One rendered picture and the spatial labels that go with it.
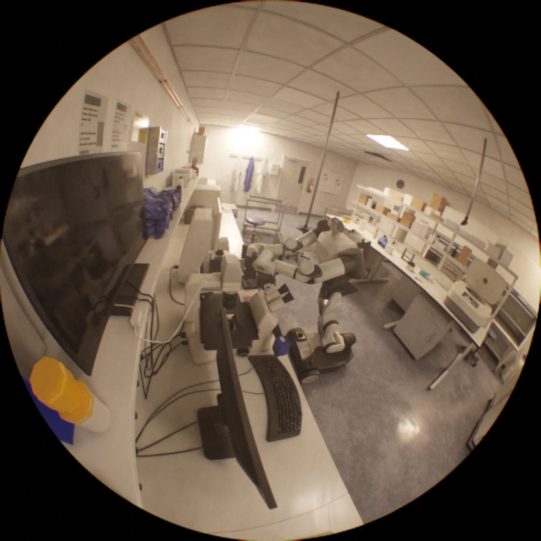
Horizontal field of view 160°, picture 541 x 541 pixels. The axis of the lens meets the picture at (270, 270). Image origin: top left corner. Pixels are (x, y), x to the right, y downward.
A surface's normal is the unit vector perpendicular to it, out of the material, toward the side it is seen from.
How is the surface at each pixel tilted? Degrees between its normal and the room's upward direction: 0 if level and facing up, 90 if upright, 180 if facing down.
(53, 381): 0
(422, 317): 90
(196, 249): 90
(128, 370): 0
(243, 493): 0
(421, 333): 90
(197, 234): 90
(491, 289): 105
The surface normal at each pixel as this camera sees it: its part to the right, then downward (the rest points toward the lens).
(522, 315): -0.91, -0.12
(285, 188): 0.28, 0.55
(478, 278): -0.96, 0.21
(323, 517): 0.18, -0.84
